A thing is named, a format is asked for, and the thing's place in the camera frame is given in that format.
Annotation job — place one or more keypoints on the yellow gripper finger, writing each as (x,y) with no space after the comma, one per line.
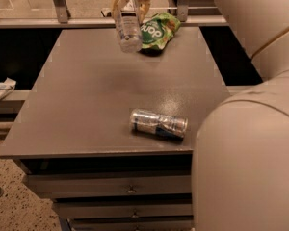
(144,6)
(116,5)

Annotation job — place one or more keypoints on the clear plastic water bottle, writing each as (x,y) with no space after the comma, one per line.
(128,26)

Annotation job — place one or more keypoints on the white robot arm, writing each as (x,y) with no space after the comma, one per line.
(240,168)

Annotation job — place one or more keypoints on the black object behind railing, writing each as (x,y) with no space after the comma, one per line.
(106,12)

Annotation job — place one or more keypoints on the green snack bag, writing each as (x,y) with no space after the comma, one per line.
(158,31)

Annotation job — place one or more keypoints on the crushed silver drink can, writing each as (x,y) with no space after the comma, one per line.
(158,124)

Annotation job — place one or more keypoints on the grey drawer cabinet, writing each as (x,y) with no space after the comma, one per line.
(76,118)

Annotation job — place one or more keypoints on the white crumpled wrapper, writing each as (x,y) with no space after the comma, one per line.
(7,87)

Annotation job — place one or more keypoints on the top grey drawer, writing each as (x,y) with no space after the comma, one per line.
(57,186)

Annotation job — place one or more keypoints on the grey drawer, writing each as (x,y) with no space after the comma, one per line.
(129,224)
(57,186)
(125,209)

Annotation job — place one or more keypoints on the middle grey drawer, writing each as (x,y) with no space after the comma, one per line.
(125,209)

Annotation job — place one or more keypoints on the bottom grey drawer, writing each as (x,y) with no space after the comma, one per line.
(129,224)

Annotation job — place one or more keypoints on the metal railing frame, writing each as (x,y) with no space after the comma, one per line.
(20,15)

